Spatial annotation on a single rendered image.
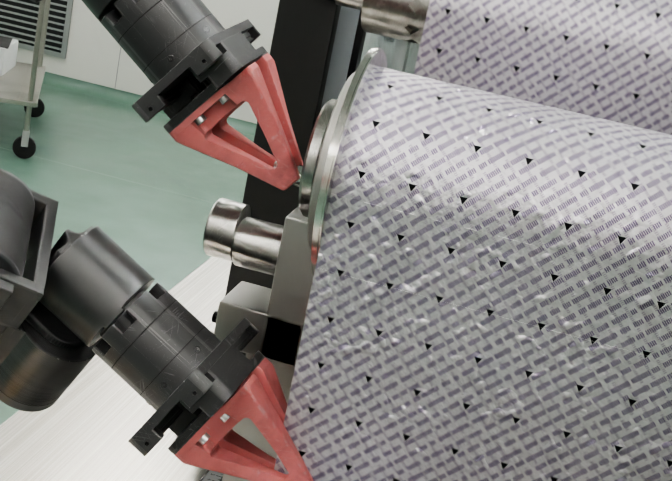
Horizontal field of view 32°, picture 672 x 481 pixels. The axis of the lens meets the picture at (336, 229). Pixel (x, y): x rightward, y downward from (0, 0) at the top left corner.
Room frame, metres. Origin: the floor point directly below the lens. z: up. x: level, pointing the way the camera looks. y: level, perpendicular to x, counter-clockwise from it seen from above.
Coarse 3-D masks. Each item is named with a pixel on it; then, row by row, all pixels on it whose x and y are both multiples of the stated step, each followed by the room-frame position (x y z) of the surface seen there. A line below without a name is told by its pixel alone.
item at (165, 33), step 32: (128, 0) 0.70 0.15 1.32; (160, 0) 0.70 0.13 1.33; (192, 0) 0.72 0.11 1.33; (128, 32) 0.70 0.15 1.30; (160, 32) 0.70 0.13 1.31; (192, 32) 0.70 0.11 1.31; (224, 32) 0.71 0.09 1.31; (256, 32) 0.77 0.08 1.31; (160, 64) 0.70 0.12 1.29; (192, 64) 0.67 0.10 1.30; (160, 96) 0.68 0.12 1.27
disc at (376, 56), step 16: (368, 64) 0.67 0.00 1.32; (384, 64) 0.73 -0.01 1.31; (352, 80) 0.66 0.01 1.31; (352, 96) 0.65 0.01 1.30; (352, 112) 0.65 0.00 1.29; (336, 128) 0.64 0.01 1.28; (336, 144) 0.63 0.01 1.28; (336, 160) 0.63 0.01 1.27; (320, 192) 0.63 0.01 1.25; (320, 208) 0.63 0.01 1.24; (320, 224) 0.63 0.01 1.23; (320, 240) 0.64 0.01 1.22
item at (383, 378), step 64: (320, 320) 0.64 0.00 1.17; (384, 320) 0.63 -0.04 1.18; (448, 320) 0.62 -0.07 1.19; (512, 320) 0.62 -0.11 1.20; (320, 384) 0.64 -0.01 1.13; (384, 384) 0.63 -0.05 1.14; (448, 384) 0.62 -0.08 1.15; (512, 384) 0.62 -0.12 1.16; (576, 384) 0.61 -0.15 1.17; (640, 384) 0.61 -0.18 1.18; (320, 448) 0.63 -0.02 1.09; (384, 448) 0.63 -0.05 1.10; (448, 448) 0.62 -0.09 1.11; (512, 448) 0.62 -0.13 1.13; (576, 448) 0.61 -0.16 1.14; (640, 448) 0.60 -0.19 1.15
